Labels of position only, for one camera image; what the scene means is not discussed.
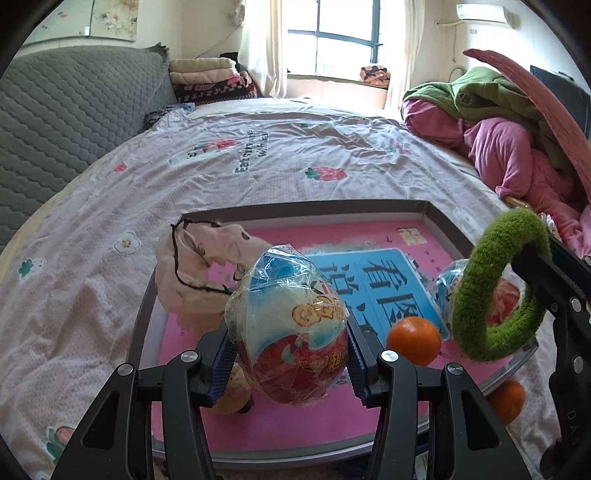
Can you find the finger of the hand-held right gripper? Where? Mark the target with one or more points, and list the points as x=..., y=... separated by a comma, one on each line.
x=572, y=265
x=545, y=272

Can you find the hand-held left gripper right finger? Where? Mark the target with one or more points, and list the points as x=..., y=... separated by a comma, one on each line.
x=358, y=374

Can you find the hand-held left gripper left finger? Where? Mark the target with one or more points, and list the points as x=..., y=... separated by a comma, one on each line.
x=221, y=374

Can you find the orange tangerine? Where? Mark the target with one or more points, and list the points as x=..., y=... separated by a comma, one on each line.
x=507, y=401
x=413, y=341

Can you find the large egg toy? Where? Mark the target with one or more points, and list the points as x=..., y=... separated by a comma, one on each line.
x=286, y=323

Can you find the grey box tray pink inside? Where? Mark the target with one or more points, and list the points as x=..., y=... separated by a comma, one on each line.
x=295, y=429

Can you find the clear snack packet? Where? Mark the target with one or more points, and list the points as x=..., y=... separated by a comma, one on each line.
x=551, y=226

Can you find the small yellow snack packet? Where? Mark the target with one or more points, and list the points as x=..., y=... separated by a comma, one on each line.
x=519, y=203

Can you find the cream frilly scrunchie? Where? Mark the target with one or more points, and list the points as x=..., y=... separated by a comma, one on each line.
x=184, y=295

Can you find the small wrapped egg toy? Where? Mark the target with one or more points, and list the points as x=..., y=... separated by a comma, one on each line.
x=441, y=288

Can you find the pink quilt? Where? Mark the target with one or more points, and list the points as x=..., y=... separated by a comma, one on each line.
x=503, y=152

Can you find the pink cushion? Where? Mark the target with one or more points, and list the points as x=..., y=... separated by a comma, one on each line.
x=549, y=110

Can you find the strawberry bear printed bedsheet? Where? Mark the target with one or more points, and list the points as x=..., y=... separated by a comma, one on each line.
x=92, y=277

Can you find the green blanket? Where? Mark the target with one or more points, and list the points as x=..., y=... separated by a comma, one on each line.
x=489, y=97

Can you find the black television screen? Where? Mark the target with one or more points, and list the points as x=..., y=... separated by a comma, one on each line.
x=556, y=78

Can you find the cream curtain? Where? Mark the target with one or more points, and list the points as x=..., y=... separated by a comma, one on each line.
x=263, y=46
x=420, y=46

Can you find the patterned pouch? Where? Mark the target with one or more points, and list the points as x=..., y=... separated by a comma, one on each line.
x=375, y=75

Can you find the dark patterned cloth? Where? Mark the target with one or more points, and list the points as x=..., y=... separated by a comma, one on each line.
x=168, y=115

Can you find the white air conditioner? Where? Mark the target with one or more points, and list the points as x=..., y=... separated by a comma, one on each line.
x=487, y=14

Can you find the dark patterned folded blanket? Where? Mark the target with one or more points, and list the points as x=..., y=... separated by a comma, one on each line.
x=217, y=92

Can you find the grey quilted headboard cover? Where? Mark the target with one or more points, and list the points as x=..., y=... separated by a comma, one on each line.
x=60, y=120

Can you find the cream folded blanket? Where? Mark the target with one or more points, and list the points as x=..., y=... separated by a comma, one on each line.
x=201, y=65

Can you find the dark framed window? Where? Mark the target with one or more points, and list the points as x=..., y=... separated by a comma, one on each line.
x=341, y=37

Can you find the floral wall picture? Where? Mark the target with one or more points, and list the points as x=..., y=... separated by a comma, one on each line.
x=161, y=16

